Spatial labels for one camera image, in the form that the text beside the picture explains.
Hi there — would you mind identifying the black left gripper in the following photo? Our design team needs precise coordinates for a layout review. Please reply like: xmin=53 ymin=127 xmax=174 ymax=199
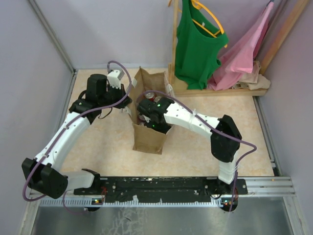
xmin=98 ymin=82 xmax=131 ymax=108

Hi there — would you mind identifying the tan canvas tote bag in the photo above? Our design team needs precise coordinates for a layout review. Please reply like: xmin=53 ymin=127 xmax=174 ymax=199
xmin=126 ymin=67 xmax=175 ymax=155

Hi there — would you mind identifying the red coke can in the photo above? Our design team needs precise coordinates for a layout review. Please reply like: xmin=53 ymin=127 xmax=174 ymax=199
xmin=144 ymin=92 xmax=156 ymax=102

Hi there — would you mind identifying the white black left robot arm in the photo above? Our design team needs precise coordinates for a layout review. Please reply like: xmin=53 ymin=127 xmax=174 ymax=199
xmin=22 ymin=70 xmax=132 ymax=201

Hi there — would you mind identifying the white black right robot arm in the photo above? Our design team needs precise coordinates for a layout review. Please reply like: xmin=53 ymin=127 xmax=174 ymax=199
xmin=137 ymin=97 xmax=242 ymax=194

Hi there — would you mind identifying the red coca-cola can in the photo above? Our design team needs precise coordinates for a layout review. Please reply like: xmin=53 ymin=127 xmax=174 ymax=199
xmin=154 ymin=96 xmax=162 ymax=103

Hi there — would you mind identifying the wooden clothes rack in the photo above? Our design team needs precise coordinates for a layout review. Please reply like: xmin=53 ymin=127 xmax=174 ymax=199
xmin=168 ymin=0 xmax=310 ymax=96

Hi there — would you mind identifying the green tank top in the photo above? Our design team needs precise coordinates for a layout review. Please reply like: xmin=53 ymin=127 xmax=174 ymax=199
xmin=175 ymin=0 xmax=228 ymax=90

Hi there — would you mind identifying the pink shirt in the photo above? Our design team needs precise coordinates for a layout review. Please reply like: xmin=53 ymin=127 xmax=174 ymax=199
xmin=207 ymin=1 xmax=274 ymax=91

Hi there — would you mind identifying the beige cloth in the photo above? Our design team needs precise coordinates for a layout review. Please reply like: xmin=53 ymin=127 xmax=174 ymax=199
xmin=231 ymin=61 xmax=271 ymax=90

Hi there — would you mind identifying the yellow clothes hanger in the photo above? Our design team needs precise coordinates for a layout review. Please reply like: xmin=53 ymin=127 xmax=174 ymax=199
xmin=168 ymin=0 xmax=228 ymax=48

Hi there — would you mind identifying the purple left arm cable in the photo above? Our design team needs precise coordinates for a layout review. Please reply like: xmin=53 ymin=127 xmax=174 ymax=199
xmin=23 ymin=60 xmax=134 ymax=215

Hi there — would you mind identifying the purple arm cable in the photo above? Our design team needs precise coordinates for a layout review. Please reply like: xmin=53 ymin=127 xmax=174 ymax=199
xmin=135 ymin=90 xmax=257 ymax=213
xmin=23 ymin=60 xmax=134 ymax=215

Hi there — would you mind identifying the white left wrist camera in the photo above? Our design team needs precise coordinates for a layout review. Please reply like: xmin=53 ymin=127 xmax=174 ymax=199
xmin=107 ymin=70 xmax=124 ymax=90

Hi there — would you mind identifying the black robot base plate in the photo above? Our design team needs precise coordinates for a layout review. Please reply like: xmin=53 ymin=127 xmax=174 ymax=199
xmin=74 ymin=177 xmax=247 ymax=203

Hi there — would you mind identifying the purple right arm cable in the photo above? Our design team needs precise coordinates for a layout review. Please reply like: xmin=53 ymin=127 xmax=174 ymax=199
xmin=135 ymin=90 xmax=257 ymax=213

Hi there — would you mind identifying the aluminium frame rail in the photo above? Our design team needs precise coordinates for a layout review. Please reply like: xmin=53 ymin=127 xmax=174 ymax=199
xmin=38 ymin=177 xmax=295 ymax=212

